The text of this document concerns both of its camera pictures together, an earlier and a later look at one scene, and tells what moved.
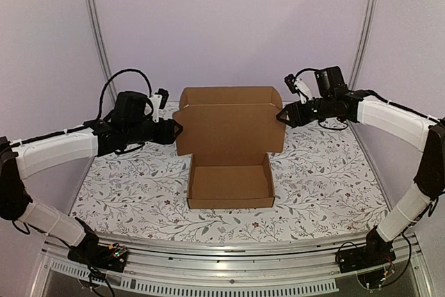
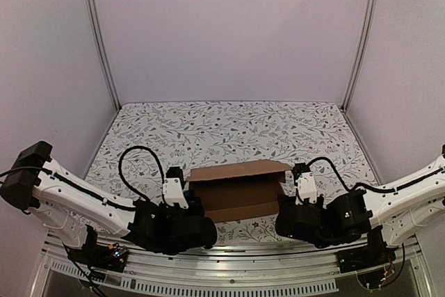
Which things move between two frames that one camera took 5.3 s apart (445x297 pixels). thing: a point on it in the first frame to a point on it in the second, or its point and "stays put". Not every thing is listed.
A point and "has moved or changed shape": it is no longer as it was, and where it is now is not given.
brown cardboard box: x=231 y=133 has moved or changed shape
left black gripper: x=166 y=135 to x=195 y=204
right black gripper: x=290 y=116 to x=287 y=204
